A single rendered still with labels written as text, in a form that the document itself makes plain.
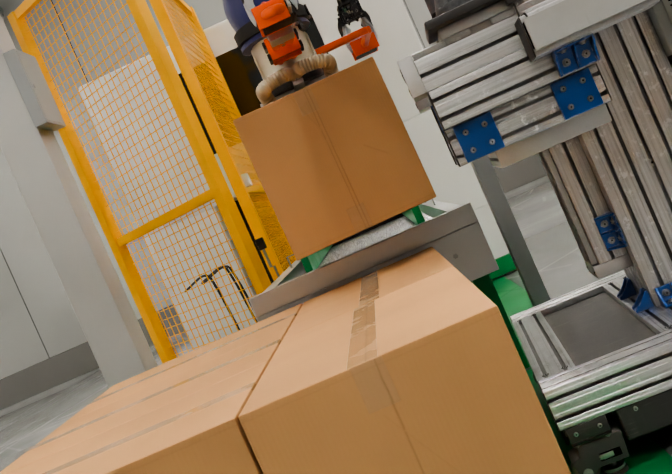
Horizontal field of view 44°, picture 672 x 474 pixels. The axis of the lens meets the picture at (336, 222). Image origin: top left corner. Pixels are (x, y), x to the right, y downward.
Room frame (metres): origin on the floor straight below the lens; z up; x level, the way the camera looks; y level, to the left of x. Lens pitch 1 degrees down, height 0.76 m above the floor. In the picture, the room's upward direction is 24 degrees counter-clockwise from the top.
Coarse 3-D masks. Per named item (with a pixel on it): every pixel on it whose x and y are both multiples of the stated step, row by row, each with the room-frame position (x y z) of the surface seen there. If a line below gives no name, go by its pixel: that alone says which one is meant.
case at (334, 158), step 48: (288, 96) 2.18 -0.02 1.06; (336, 96) 2.18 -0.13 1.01; (384, 96) 2.18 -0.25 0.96; (288, 144) 2.17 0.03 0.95; (336, 144) 2.17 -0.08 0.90; (384, 144) 2.17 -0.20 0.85; (288, 192) 2.17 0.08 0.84; (336, 192) 2.17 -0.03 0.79; (384, 192) 2.17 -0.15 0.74; (432, 192) 2.17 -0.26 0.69; (288, 240) 2.17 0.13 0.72; (336, 240) 2.17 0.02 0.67
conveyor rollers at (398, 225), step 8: (424, 216) 3.80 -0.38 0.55; (384, 224) 4.63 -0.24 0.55; (392, 224) 4.27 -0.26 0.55; (400, 224) 3.99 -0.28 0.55; (408, 224) 3.72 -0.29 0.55; (368, 232) 4.54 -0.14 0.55; (376, 232) 4.18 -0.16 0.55; (384, 232) 3.91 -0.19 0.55; (392, 232) 3.64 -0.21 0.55; (352, 240) 4.46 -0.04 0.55; (360, 240) 4.10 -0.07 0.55; (368, 240) 3.82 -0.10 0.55; (376, 240) 3.56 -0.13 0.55; (336, 248) 4.37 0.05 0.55; (344, 248) 4.01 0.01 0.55; (352, 248) 3.74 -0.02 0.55; (360, 248) 3.55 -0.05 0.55; (328, 256) 3.93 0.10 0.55; (336, 256) 3.74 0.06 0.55; (344, 256) 3.47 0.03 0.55; (320, 264) 3.65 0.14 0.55; (304, 272) 3.58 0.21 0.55
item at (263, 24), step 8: (272, 0) 1.84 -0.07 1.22; (280, 0) 1.84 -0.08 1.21; (256, 8) 1.84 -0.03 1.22; (264, 8) 1.84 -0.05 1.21; (256, 16) 1.84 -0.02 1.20; (280, 16) 1.84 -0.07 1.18; (288, 16) 1.84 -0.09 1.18; (264, 24) 1.84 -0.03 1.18; (272, 24) 1.84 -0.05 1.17; (280, 24) 1.87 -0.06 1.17; (288, 24) 1.91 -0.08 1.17; (264, 32) 1.88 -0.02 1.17; (272, 32) 1.91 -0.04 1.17
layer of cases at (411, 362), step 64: (320, 320) 1.81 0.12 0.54; (384, 320) 1.44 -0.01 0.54; (448, 320) 1.20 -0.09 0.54; (128, 384) 2.24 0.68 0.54; (192, 384) 1.70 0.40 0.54; (256, 384) 1.40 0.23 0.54; (320, 384) 1.17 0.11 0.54; (384, 384) 1.17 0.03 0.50; (448, 384) 1.16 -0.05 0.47; (512, 384) 1.16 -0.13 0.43; (64, 448) 1.60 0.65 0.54; (128, 448) 1.30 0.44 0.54; (192, 448) 1.18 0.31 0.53; (256, 448) 1.18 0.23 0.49; (320, 448) 1.17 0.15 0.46; (384, 448) 1.17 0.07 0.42; (448, 448) 1.16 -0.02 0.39; (512, 448) 1.16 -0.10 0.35
